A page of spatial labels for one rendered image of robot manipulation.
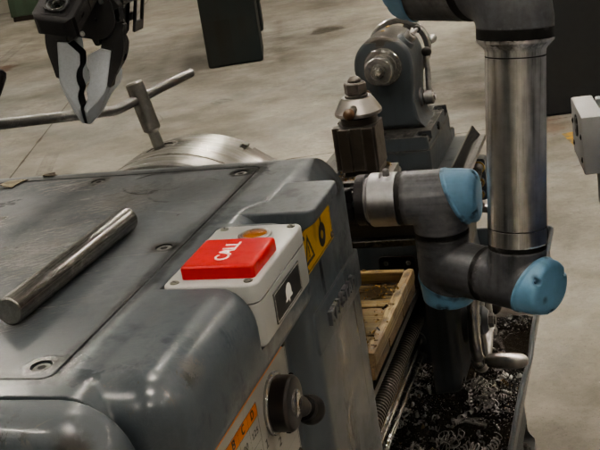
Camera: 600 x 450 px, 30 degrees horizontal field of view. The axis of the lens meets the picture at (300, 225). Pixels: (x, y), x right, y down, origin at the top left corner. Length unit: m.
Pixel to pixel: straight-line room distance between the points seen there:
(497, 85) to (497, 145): 0.07
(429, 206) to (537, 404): 1.77
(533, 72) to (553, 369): 2.09
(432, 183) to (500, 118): 0.15
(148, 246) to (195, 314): 0.17
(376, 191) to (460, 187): 0.11
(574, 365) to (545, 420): 0.33
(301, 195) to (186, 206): 0.11
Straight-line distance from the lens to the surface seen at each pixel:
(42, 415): 0.71
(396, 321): 1.66
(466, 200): 1.49
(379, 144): 1.89
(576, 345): 3.54
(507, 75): 1.40
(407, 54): 2.44
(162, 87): 1.40
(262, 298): 0.85
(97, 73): 1.22
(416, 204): 1.51
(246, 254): 0.86
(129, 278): 0.90
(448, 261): 1.52
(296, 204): 1.00
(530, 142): 1.41
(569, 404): 3.22
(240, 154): 1.35
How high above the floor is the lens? 1.56
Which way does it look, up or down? 19 degrees down
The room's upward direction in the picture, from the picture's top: 9 degrees counter-clockwise
